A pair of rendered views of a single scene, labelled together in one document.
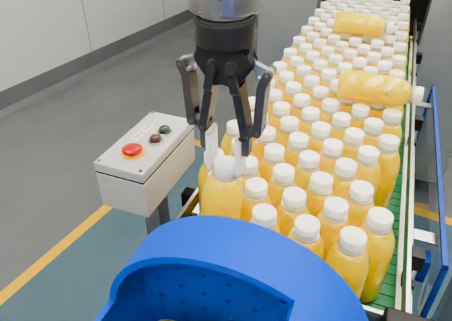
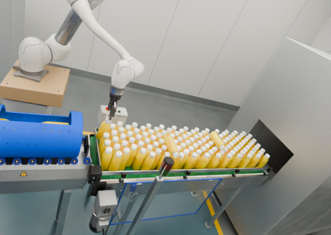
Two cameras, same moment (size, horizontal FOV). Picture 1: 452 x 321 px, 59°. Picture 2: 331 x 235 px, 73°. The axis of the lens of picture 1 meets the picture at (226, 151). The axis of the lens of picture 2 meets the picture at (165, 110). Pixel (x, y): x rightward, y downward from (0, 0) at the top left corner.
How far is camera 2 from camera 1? 119 cm
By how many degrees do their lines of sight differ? 31
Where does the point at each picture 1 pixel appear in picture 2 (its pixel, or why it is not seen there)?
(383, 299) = (112, 176)
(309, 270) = (78, 126)
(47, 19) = (188, 76)
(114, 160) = (103, 107)
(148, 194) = (101, 117)
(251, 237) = (79, 117)
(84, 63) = (190, 98)
